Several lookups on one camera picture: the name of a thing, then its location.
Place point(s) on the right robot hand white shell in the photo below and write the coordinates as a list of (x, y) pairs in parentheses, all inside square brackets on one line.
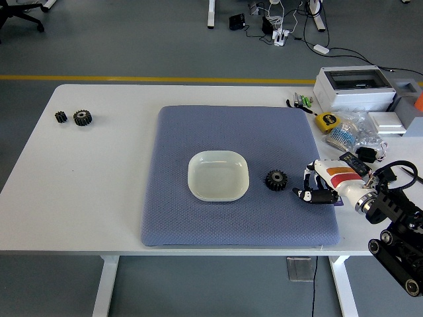
[(343, 180)]

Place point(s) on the large black gear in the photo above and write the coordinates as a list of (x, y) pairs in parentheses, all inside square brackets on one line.
[(82, 118), (276, 180)]

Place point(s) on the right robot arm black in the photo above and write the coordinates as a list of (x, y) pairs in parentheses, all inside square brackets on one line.
[(393, 206)]

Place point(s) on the light blue box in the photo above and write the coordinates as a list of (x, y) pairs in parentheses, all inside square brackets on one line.
[(414, 127)]

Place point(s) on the black box on floor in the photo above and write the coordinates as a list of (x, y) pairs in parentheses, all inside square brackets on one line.
[(237, 22)]

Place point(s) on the purple-edged label card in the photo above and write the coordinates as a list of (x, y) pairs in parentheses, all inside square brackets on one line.
[(339, 202)]

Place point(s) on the blue resistor strip bundle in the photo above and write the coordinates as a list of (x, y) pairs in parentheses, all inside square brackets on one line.
[(342, 137)]

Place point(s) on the clear plastic bag of parts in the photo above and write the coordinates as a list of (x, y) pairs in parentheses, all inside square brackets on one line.
[(367, 132)]

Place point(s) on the yellow tape measure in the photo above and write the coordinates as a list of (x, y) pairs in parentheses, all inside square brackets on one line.
[(327, 121)]

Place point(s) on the black tweezers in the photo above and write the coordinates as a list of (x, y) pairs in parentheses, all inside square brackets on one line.
[(419, 178)]

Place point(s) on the green connector bundle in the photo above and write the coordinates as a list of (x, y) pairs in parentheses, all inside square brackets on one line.
[(302, 100)]

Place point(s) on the grey block housing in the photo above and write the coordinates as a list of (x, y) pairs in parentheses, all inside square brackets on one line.
[(404, 102)]

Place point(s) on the orange block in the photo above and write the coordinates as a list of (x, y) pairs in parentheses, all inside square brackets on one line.
[(419, 104)]

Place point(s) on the white table leg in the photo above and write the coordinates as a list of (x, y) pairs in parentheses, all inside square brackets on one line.
[(343, 287), (105, 284)]

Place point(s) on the blue-grey textured mat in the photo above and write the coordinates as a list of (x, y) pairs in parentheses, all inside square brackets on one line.
[(231, 224)]

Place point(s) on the white square dish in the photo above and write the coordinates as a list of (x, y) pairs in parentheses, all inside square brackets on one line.
[(218, 175)]

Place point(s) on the white power adapter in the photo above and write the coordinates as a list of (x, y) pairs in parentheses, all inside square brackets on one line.
[(321, 49)]

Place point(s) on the white power strip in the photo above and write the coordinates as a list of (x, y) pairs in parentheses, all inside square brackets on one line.
[(281, 37)]

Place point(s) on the white desk leg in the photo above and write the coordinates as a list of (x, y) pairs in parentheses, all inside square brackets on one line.
[(211, 13), (317, 16)]

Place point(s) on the black power adapter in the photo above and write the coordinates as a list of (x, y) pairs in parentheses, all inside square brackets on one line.
[(267, 24)]

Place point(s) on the small black gear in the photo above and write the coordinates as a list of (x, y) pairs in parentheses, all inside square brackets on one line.
[(61, 117)]

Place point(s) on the white desk foot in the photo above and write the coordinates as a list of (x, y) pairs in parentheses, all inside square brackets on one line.
[(49, 3)]

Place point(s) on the black office chair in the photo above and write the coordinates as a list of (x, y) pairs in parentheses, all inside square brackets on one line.
[(20, 14)]

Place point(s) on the white flat switch panel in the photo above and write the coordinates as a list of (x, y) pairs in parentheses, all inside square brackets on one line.
[(386, 122)]

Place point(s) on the white electrical enclosure box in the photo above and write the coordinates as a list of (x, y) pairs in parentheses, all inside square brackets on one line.
[(355, 94)]

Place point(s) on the clear plastic bracket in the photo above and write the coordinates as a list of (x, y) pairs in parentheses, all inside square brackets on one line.
[(300, 269)]

